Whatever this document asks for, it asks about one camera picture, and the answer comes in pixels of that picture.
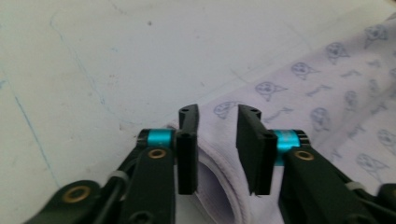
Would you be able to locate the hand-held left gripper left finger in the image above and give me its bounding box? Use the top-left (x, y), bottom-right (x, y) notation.
top-left (176, 104), bottom-right (200, 196)

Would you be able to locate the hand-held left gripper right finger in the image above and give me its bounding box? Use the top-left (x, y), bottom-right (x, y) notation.
top-left (235, 105), bottom-right (278, 196)

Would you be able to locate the pale lilac printed garment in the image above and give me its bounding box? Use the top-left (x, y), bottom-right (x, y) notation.
top-left (166, 12), bottom-right (396, 224)

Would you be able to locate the white grid mat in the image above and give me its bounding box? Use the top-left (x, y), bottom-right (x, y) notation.
top-left (0, 0), bottom-right (396, 224)

